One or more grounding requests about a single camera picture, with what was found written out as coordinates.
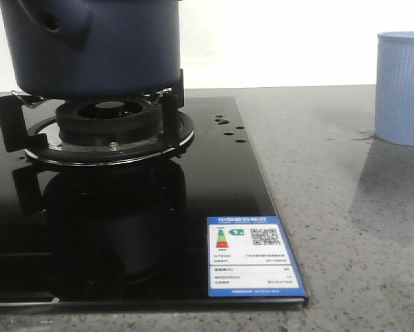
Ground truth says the light blue ribbed cup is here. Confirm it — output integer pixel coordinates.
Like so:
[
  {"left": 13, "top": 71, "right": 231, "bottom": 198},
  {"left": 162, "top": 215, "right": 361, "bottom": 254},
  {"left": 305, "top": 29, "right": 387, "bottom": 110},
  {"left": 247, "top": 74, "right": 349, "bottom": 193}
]
[{"left": 375, "top": 31, "right": 414, "bottom": 146}]

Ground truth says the black metal pot support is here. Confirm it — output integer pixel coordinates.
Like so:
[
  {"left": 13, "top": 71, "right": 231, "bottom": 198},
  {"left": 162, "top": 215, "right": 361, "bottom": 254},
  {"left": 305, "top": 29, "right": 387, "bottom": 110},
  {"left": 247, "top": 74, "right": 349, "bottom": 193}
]
[{"left": 0, "top": 80, "right": 194, "bottom": 168}]

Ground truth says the dark blue cooking pot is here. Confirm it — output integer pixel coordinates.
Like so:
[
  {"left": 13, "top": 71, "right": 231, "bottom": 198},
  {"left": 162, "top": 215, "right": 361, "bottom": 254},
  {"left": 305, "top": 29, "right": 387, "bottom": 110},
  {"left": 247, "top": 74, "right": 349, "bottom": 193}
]
[{"left": 0, "top": 1, "right": 180, "bottom": 100}]

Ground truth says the blue energy label sticker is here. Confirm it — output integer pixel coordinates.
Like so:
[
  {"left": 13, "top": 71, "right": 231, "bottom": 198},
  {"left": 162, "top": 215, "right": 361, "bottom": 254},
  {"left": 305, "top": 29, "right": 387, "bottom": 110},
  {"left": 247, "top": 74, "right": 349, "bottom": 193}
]
[{"left": 207, "top": 216, "right": 307, "bottom": 299}]

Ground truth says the black gas burner head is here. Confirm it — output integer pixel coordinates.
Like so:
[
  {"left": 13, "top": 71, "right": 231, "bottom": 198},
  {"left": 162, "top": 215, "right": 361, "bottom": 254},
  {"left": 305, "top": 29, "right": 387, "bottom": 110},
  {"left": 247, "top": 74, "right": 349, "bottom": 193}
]
[{"left": 55, "top": 98, "right": 163, "bottom": 146}]

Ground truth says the black glass gas stove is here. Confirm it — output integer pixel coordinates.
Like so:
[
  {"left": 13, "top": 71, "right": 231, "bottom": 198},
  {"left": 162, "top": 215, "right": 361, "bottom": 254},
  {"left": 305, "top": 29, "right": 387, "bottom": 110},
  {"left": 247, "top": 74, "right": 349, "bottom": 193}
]
[{"left": 0, "top": 98, "right": 309, "bottom": 313}]

